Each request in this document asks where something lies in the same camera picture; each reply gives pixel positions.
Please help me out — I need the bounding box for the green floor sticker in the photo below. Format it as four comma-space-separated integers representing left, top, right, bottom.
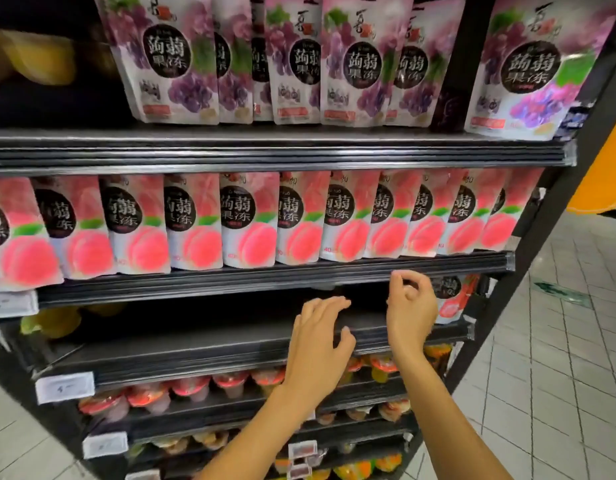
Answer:
532, 279, 591, 308

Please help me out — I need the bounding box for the row of purple jelly packs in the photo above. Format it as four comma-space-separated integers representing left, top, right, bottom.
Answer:
93, 0, 616, 141

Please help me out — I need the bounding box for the orange hanging sign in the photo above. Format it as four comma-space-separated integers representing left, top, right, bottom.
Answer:
567, 107, 616, 215

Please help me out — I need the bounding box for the pale yellow printed pack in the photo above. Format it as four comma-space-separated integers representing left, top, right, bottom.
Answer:
555, 99, 596, 141

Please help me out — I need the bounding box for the person's left hand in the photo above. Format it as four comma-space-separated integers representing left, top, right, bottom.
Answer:
283, 296, 357, 411

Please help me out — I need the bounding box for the row of pink jelly packs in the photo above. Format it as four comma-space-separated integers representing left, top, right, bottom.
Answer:
0, 168, 544, 291

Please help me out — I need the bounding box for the person's left forearm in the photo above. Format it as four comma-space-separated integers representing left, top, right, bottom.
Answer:
195, 384, 318, 480

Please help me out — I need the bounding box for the black low shelf rack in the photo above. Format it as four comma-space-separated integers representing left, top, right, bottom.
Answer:
0, 0, 616, 480

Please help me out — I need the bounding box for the person's right forearm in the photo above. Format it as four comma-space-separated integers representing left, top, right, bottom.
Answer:
395, 352, 514, 480

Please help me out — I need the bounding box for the person's right hand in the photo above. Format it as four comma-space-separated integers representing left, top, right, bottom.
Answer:
386, 269, 438, 367

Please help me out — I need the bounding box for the pink peach jelly bag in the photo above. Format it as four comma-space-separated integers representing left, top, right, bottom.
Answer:
432, 274, 481, 325

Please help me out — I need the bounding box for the row of yellow jelly cups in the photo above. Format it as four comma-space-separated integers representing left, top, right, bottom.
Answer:
0, 28, 119, 85

